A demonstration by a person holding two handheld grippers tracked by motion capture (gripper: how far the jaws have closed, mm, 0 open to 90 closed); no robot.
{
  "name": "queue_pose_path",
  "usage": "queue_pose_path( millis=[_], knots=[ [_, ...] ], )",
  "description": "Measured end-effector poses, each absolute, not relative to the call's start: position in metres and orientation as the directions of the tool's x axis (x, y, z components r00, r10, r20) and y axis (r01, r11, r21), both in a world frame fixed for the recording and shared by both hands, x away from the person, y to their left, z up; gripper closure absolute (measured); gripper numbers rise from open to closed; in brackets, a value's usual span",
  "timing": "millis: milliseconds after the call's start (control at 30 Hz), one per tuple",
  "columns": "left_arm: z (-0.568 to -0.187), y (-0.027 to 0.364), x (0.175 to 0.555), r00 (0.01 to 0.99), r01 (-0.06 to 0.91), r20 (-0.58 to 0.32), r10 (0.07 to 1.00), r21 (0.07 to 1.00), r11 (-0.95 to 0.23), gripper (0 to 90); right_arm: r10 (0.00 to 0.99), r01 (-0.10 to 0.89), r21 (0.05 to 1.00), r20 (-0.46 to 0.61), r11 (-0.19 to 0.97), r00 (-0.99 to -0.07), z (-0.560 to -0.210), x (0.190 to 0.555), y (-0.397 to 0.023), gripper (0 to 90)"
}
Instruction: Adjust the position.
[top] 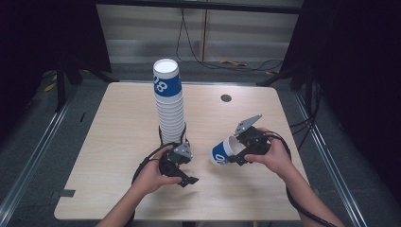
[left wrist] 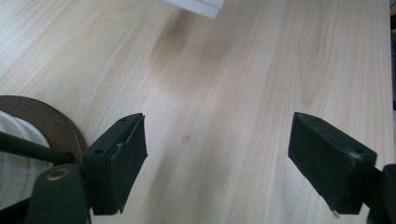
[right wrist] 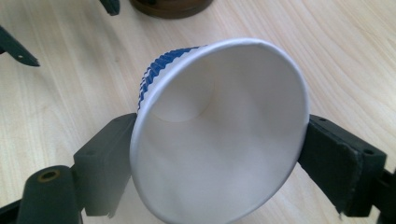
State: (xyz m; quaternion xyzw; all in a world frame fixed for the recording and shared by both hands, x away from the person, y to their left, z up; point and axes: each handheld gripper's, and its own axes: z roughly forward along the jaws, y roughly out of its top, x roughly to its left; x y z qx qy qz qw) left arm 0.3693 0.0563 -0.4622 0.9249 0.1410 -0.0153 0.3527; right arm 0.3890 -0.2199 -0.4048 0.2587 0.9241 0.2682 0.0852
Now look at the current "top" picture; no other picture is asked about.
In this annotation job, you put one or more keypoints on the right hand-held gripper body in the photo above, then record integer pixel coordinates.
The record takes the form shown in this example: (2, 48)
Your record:
(255, 142)

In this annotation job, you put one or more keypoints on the metal floor rail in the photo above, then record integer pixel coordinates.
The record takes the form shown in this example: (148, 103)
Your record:
(34, 148)
(327, 154)

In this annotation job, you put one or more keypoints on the person's left hand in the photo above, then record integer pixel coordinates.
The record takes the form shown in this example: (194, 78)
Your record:
(151, 178)

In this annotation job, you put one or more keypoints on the stack of paper cups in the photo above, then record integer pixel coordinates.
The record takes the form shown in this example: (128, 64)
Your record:
(169, 107)

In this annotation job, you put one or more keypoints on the grey tape piece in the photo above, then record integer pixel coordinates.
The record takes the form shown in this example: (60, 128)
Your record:
(64, 193)

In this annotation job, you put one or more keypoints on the black overhead beam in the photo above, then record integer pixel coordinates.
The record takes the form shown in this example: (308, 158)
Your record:
(201, 5)

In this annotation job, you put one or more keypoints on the yellow strip on floor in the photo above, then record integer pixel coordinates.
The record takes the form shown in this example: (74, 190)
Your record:
(231, 63)

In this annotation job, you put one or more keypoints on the yellow tape piece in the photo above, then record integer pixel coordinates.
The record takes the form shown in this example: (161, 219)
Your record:
(49, 87)

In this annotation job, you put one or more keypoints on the single blue white paper cup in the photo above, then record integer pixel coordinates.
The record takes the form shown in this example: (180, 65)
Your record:
(222, 153)

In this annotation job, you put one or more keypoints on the dark round table grommet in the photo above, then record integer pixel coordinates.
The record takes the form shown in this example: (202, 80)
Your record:
(226, 98)

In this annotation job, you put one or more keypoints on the black metal stand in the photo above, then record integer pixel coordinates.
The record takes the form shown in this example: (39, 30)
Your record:
(310, 94)
(60, 88)

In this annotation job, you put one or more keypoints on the person's right hand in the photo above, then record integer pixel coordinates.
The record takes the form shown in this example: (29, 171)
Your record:
(277, 159)

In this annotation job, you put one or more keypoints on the black curtain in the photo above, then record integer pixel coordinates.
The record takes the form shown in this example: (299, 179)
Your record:
(38, 41)
(356, 63)

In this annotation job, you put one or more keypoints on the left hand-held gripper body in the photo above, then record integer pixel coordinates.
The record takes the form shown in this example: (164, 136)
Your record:
(175, 159)

